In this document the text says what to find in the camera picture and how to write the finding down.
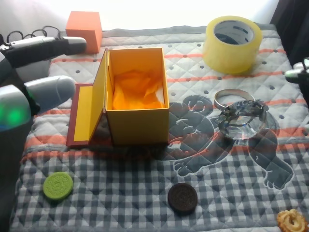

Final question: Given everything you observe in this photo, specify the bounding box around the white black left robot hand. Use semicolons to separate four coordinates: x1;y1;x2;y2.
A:
0;36;87;132

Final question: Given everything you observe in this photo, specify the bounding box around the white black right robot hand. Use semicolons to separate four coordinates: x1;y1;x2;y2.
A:
284;58;309;97

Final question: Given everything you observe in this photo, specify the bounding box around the yellow gift box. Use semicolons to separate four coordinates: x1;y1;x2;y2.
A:
65;47;170;148

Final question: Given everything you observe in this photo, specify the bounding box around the orange cube box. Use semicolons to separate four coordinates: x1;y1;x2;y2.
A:
65;11;102;54

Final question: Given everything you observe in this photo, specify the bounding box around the yellow packing tape roll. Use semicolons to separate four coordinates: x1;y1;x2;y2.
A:
202;15;263;75

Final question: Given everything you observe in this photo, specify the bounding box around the green sandwich cookie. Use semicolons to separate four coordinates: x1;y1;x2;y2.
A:
42;172;74;203

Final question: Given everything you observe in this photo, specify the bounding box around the grey quilt with bear print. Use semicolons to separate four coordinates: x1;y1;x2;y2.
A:
9;23;309;232

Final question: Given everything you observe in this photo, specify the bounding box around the golden butter cookie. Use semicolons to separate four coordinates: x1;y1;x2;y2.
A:
277;209;307;232

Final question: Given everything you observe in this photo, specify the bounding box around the brown chocolate sandwich cookie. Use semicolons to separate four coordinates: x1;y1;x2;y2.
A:
167;183;198;215

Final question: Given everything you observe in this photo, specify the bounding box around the black coiled cable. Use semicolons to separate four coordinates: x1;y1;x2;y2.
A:
6;25;66;44

